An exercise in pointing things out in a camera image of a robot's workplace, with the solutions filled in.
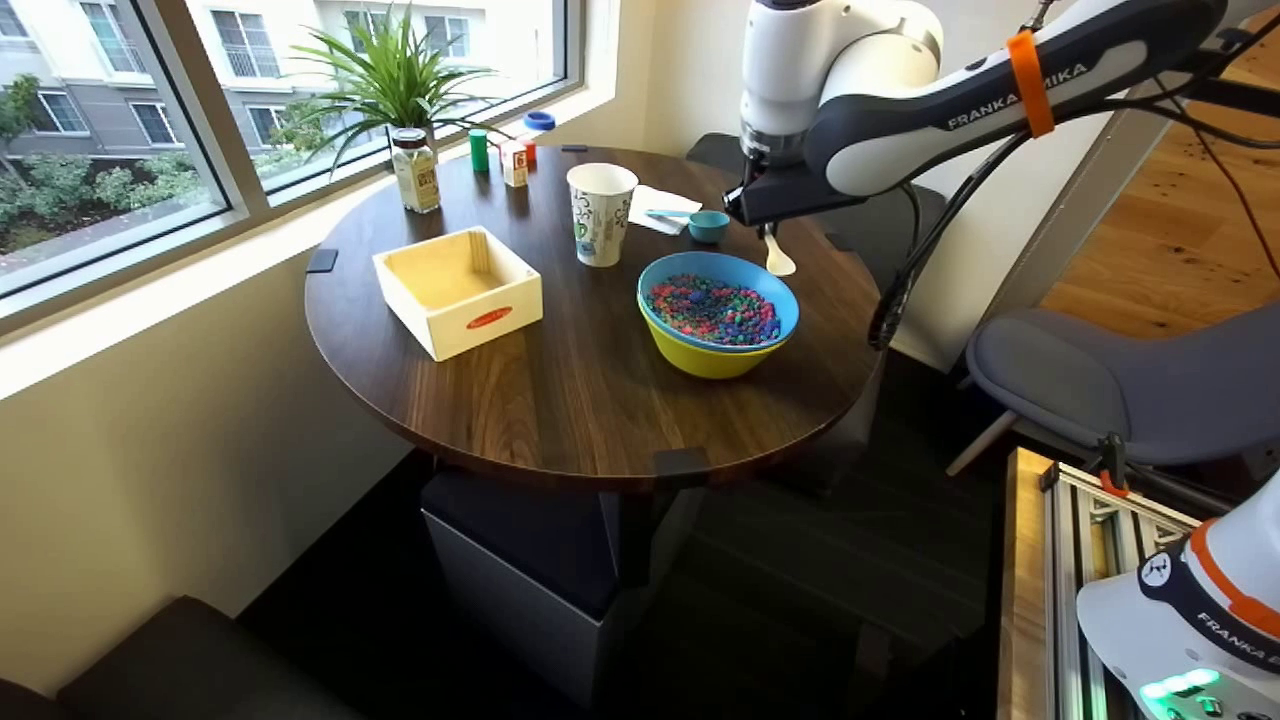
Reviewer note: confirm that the small blue lid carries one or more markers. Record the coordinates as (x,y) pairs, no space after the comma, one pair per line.
(539,123)

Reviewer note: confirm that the white paper napkin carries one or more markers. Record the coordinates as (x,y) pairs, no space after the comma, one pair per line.
(662,208)

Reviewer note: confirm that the pale wooden spoon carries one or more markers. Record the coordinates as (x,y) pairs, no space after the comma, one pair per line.
(777,256)

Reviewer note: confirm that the black camera boom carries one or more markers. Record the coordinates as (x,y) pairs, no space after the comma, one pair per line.
(1233,93)

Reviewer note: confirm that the white toy cube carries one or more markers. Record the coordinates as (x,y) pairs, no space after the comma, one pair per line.
(512,166)

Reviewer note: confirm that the aluminium frame stand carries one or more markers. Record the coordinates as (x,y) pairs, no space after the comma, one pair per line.
(1052,587)

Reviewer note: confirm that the green toy block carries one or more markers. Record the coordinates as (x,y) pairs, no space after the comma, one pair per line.
(478,155)

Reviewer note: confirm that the blue yellow bowl with beads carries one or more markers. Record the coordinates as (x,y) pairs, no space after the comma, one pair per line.
(716,315)

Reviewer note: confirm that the black bench seat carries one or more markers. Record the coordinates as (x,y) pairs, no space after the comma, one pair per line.
(174,665)

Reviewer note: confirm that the green potted plant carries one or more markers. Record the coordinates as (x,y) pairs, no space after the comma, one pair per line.
(380,72)

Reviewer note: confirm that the patterned paper cup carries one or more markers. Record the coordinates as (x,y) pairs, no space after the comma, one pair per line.
(600,214)

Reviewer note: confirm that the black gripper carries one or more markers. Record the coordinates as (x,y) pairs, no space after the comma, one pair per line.
(785,193)

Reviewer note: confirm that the glass jar with black lid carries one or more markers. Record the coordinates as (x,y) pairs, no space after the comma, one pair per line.
(418,174)

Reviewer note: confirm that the grey upholstered chair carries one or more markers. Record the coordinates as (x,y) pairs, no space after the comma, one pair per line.
(1135,386)

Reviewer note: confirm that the grey ottoman under table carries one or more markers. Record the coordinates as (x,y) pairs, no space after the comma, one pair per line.
(520,587)

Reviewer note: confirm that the cream wooden box tray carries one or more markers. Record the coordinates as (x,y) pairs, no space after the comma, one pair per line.
(461,285)

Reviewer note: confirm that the dark flat rectangular piece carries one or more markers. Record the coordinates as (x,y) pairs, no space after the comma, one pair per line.
(320,260)

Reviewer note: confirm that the grey window frame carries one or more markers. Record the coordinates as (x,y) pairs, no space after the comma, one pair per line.
(203,107)

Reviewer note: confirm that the red toy block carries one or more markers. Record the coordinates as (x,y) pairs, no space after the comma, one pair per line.
(530,155)

